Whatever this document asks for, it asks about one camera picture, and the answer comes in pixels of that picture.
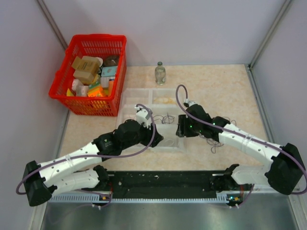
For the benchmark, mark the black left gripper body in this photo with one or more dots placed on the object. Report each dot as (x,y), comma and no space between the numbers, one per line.
(144,136)

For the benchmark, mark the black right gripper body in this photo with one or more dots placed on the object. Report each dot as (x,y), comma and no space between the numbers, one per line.
(193,129)

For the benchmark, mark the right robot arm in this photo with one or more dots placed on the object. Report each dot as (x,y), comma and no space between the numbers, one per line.
(282,166)

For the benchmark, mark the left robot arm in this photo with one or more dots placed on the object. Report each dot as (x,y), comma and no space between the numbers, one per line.
(80,169)

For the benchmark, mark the clear glass bottle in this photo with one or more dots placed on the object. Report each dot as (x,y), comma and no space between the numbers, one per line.
(160,73)

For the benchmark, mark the orange carton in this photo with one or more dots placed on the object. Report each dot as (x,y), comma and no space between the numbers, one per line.
(96,91)

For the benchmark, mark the teal box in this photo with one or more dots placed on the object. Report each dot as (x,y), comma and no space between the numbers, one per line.
(108,71)

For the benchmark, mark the brown cardboard box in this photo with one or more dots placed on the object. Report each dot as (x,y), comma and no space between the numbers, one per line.
(86,64)

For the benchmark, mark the red plastic basket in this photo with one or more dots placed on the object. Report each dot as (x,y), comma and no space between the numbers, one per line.
(96,45)

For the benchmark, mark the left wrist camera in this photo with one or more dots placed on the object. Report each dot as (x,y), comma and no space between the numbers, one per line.
(143,116)

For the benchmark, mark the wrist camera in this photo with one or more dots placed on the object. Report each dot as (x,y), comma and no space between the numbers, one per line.
(188,103)
(143,116)

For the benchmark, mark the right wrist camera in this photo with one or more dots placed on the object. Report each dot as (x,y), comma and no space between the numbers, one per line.
(188,103)

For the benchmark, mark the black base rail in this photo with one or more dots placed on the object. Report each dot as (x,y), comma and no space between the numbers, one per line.
(168,184)

